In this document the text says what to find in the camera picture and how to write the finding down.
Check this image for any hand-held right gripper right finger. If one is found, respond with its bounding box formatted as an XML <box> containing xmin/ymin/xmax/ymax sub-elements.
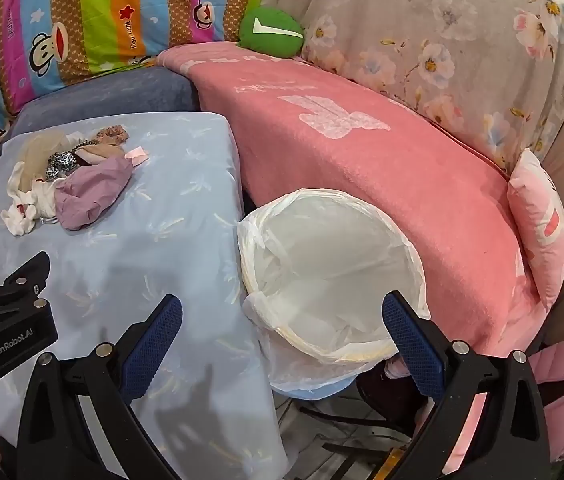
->
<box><xmin>381</xmin><ymin>290</ymin><xmax>550</xmax><ymax>480</ymax></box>

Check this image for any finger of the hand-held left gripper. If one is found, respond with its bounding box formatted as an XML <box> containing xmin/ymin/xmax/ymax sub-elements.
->
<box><xmin>0</xmin><ymin>251</ymin><xmax>52</xmax><ymax>331</ymax></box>

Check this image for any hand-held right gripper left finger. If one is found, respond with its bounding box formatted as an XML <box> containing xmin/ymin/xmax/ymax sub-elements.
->
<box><xmin>16</xmin><ymin>294</ymin><xmax>184</xmax><ymax>480</ymax></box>

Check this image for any purple cloth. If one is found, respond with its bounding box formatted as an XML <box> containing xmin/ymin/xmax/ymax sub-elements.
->
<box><xmin>54</xmin><ymin>156</ymin><xmax>134</xmax><ymax>232</ymax></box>

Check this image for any bin with white plastic liner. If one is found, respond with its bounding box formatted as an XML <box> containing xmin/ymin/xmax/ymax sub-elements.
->
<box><xmin>236</xmin><ymin>188</ymin><xmax>432</xmax><ymax>401</ymax></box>

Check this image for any beige mesh cloth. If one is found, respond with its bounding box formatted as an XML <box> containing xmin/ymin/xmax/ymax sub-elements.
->
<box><xmin>17</xmin><ymin>132</ymin><xmax>70</xmax><ymax>181</ymax></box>

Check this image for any leopard print scrunchie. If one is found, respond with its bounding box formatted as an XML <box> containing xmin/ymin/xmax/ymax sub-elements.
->
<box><xmin>46</xmin><ymin>149</ymin><xmax>80</xmax><ymax>182</ymax></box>

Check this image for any peach cloth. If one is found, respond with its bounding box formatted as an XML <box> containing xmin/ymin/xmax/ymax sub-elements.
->
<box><xmin>78</xmin><ymin>142</ymin><xmax>125</xmax><ymax>167</ymax></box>

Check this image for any dark stool with black legs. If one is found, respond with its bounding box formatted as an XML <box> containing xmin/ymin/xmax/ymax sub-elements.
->
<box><xmin>302</xmin><ymin>360</ymin><xmax>443</xmax><ymax>461</ymax></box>

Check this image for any pink pillow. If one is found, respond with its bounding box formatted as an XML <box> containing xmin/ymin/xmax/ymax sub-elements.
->
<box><xmin>506</xmin><ymin>148</ymin><xmax>564</xmax><ymax>311</ymax></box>

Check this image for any pink blanket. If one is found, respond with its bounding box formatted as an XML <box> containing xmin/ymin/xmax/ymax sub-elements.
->
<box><xmin>157</xmin><ymin>42</ymin><xmax>548</xmax><ymax>441</ymax></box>

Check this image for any blue grey sofa cushion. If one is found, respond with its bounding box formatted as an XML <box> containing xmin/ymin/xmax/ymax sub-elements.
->
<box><xmin>9</xmin><ymin>65</ymin><xmax>200</xmax><ymax>142</ymax></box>

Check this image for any striped monkey print sheet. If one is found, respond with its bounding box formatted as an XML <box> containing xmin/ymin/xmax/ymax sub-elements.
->
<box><xmin>0</xmin><ymin>0</ymin><xmax>268</xmax><ymax>131</ymax></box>

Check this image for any grey floral sheet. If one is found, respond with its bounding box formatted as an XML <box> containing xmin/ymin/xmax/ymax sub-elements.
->
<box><xmin>262</xmin><ymin>0</ymin><xmax>564</xmax><ymax>171</ymax></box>

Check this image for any green round cushion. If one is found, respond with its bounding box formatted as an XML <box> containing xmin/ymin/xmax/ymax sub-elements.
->
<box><xmin>238</xmin><ymin>7</ymin><xmax>304</xmax><ymax>59</ymax></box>

